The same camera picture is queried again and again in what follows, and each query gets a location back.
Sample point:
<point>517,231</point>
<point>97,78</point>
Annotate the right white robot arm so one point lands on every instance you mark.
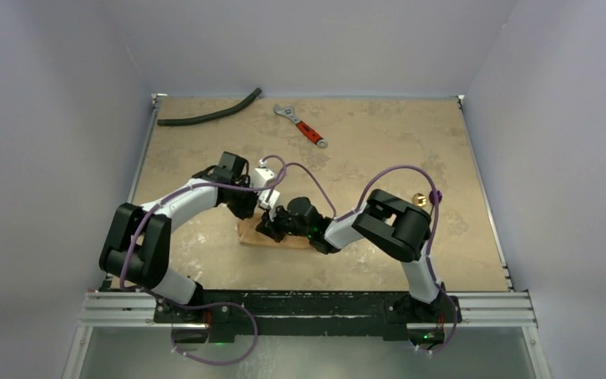
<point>396,227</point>

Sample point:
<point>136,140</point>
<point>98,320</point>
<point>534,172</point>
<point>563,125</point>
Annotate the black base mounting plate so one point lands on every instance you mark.
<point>390,315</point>

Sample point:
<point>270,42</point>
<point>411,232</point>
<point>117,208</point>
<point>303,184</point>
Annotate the purple spoon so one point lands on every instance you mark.
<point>435,196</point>

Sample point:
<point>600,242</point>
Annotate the aluminium frame rail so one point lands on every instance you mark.
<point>478,309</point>

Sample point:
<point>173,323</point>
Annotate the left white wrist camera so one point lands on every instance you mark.
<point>261,176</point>

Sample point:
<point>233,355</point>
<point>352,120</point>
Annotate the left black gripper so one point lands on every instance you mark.
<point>247,212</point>

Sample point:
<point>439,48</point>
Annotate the orange cloth napkin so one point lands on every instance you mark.
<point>249,236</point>

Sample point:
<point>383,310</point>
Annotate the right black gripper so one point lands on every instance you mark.
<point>275,222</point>

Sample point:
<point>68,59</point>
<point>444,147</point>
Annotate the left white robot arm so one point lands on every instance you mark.
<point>137,247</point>

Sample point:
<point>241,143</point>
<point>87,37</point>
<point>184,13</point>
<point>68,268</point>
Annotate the red handled adjustable wrench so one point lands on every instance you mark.
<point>303,127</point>

